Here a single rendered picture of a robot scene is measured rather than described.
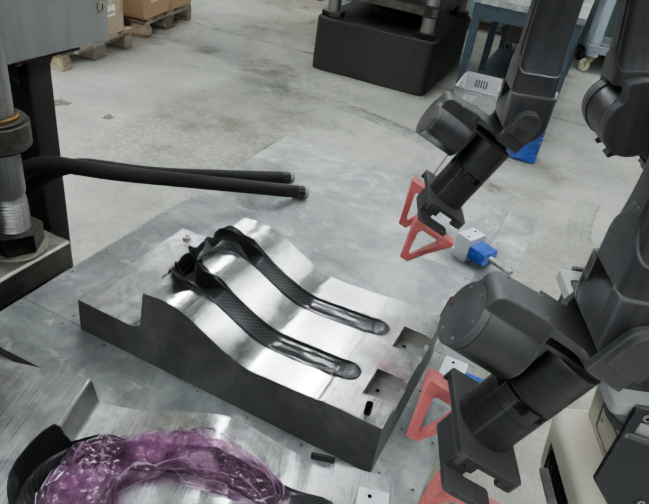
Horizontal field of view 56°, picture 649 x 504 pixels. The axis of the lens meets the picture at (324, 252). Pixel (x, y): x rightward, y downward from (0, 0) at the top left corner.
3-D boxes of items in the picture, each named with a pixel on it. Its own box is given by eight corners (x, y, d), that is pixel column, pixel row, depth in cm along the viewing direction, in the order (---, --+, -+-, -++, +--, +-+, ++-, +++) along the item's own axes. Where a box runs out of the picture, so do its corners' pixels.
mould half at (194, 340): (430, 359, 102) (450, 295, 94) (369, 474, 81) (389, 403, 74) (183, 254, 117) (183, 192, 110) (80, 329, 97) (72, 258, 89)
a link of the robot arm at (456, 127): (547, 124, 78) (534, 101, 86) (479, 71, 75) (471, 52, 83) (483, 191, 84) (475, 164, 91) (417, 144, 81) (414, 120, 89)
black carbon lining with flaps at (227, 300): (391, 333, 95) (404, 285, 90) (348, 399, 83) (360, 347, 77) (205, 255, 106) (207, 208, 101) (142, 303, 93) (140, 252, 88)
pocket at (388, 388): (402, 400, 86) (408, 381, 84) (389, 425, 82) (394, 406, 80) (373, 387, 87) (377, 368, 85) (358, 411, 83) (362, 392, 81)
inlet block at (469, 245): (514, 280, 125) (523, 259, 122) (499, 287, 122) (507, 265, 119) (466, 248, 133) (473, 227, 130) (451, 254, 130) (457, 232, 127)
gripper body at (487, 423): (447, 465, 50) (512, 417, 47) (438, 376, 59) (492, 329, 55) (506, 498, 52) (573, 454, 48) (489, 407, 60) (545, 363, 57)
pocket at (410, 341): (427, 355, 94) (432, 337, 92) (415, 376, 90) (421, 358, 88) (399, 344, 96) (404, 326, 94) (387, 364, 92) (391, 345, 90)
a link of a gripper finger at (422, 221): (385, 255, 88) (427, 209, 84) (385, 229, 94) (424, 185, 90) (422, 279, 90) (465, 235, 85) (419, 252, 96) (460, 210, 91)
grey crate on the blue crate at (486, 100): (552, 115, 401) (560, 92, 393) (544, 134, 368) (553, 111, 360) (462, 91, 417) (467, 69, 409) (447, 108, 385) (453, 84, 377)
